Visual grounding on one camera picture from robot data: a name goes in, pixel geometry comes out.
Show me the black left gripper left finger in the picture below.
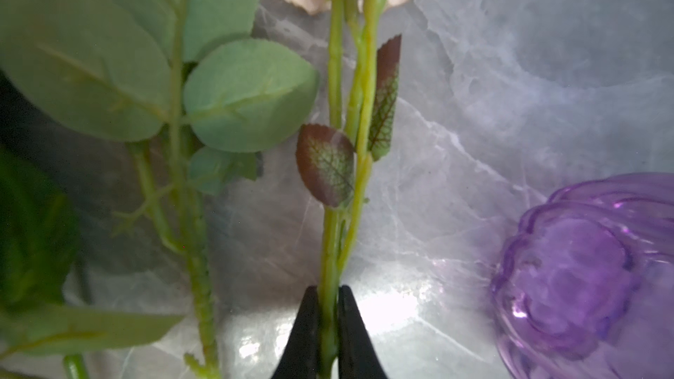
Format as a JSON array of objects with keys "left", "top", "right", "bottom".
[{"left": 271, "top": 286, "right": 319, "bottom": 379}]

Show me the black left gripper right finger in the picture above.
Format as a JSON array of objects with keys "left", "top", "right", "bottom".
[{"left": 338, "top": 285, "right": 388, "bottom": 379}]

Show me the purple blue glass vase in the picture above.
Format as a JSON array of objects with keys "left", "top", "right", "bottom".
[{"left": 491, "top": 173, "right": 673, "bottom": 378}]

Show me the green leafy flower stem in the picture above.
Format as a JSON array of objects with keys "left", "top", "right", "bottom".
[{"left": 1, "top": 0, "right": 319, "bottom": 378}]

